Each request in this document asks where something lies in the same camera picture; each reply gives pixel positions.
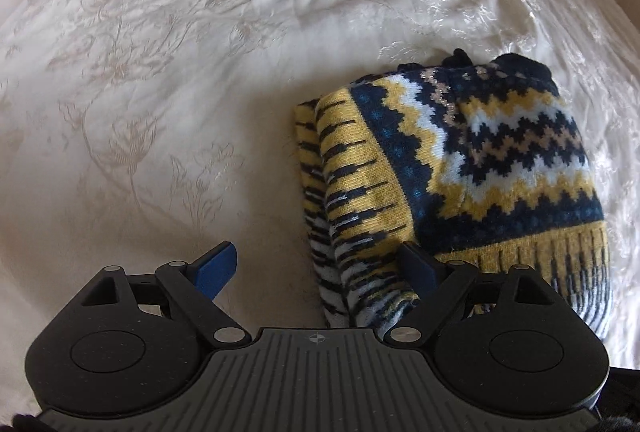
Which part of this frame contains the cream floral bedspread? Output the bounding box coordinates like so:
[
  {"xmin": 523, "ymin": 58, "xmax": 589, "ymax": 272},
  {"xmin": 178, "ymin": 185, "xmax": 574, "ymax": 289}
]
[{"xmin": 0, "ymin": 0, "xmax": 640, "ymax": 418}]

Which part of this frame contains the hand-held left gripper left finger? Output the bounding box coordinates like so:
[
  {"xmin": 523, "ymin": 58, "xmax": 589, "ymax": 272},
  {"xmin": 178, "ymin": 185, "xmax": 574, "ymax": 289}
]
[{"xmin": 74, "ymin": 241, "xmax": 252, "ymax": 347}]

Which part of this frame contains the navy yellow patterned knit sweater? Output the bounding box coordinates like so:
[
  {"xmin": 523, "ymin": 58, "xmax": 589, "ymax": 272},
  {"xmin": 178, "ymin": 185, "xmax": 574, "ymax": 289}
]
[{"xmin": 292, "ymin": 48, "xmax": 614, "ymax": 342}]

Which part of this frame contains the dark cloth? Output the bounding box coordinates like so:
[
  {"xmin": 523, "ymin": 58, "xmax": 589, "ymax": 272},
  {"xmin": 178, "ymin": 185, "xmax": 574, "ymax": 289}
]
[{"xmin": 592, "ymin": 364, "xmax": 640, "ymax": 432}]

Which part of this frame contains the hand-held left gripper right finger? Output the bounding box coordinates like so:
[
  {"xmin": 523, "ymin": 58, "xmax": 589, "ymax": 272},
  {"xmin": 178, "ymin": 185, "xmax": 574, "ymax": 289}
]
[{"xmin": 383, "ymin": 242, "xmax": 564, "ymax": 345}]

